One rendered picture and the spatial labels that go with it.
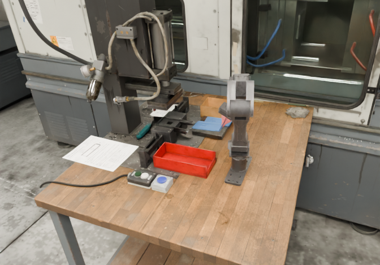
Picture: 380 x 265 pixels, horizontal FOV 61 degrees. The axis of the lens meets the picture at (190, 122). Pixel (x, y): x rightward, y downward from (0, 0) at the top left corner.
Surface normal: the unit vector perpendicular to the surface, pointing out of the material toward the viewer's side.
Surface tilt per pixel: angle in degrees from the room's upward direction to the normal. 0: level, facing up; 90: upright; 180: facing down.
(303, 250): 0
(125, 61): 90
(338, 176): 90
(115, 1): 90
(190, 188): 0
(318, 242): 0
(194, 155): 90
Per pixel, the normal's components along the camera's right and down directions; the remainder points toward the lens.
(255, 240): -0.06, -0.87
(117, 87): -0.39, 0.48
